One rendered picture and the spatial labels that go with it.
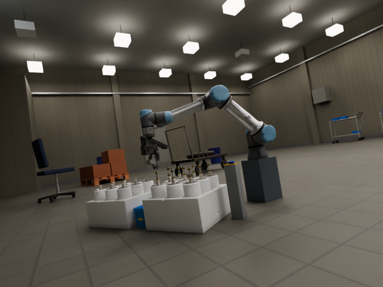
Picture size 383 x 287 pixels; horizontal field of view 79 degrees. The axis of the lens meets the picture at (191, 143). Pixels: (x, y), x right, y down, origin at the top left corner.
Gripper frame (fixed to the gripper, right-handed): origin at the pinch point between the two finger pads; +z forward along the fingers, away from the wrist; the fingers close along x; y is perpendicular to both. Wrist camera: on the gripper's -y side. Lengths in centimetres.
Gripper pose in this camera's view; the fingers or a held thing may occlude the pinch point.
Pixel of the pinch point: (156, 167)
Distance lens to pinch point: 143.5
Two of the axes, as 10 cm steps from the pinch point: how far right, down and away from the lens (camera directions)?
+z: 1.5, 9.9, -0.5
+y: -8.1, 0.9, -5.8
